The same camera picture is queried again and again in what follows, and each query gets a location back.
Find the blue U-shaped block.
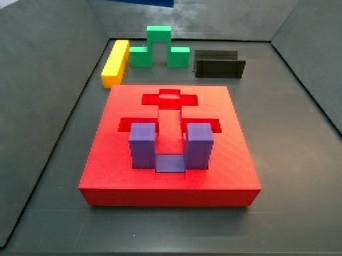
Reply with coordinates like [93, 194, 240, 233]
[107, 0, 175, 8]

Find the black angled fixture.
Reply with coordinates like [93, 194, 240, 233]
[194, 50, 246, 79]

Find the red base block with slots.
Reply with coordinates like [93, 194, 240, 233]
[79, 85, 262, 207]

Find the purple U-shaped block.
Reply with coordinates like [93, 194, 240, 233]
[129, 123, 214, 173]

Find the yellow long bar block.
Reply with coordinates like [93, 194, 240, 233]
[102, 40, 130, 88]

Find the green arch-shaped block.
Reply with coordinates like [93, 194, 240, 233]
[130, 25, 191, 68]

